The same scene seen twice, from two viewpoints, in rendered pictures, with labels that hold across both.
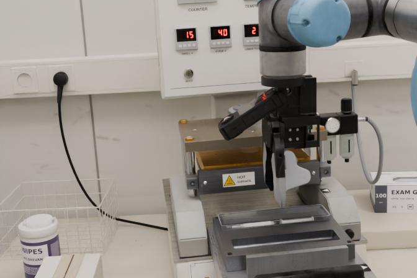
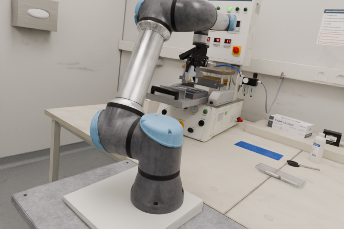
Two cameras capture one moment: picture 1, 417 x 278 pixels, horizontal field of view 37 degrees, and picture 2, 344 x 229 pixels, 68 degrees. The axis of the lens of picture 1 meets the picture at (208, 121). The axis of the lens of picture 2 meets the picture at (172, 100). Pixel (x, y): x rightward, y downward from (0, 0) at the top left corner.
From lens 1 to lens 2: 0.90 m
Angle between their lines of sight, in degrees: 37
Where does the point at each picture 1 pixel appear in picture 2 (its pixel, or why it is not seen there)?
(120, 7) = not seen: hidden behind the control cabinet
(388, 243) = (259, 134)
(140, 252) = not seen: hidden behind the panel
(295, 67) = (198, 39)
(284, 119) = (193, 55)
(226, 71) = (216, 53)
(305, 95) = (202, 49)
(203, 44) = (211, 43)
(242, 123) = (184, 54)
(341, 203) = (215, 94)
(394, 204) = (275, 124)
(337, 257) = (181, 92)
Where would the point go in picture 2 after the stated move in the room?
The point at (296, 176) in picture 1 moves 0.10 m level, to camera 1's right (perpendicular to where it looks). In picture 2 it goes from (191, 73) to (208, 76)
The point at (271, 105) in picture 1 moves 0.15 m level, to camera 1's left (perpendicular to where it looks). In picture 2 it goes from (192, 50) to (170, 48)
